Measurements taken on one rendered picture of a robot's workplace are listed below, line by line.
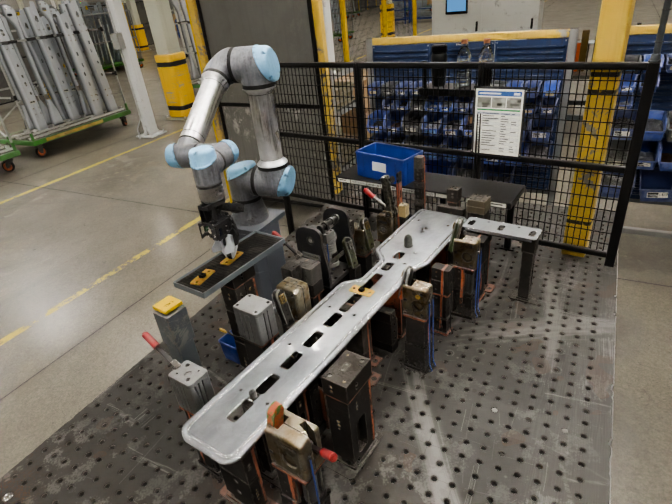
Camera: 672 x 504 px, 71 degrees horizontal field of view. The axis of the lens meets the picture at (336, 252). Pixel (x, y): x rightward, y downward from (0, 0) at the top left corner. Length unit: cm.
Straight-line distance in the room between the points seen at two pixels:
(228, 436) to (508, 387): 93
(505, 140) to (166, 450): 180
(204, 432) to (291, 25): 323
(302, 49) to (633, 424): 320
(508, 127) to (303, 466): 166
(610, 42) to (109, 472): 224
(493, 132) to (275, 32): 226
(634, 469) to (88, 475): 210
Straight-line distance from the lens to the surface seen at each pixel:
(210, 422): 127
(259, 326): 139
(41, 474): 181
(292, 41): 397
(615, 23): 215
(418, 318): 158
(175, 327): 143
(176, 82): 922
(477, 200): 207
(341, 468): 148
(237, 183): 186
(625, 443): 261
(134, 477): 166
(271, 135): 176
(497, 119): 226
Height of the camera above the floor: 190
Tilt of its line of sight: 30 degrees down
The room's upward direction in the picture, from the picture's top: 6 degrees counter-clockwise
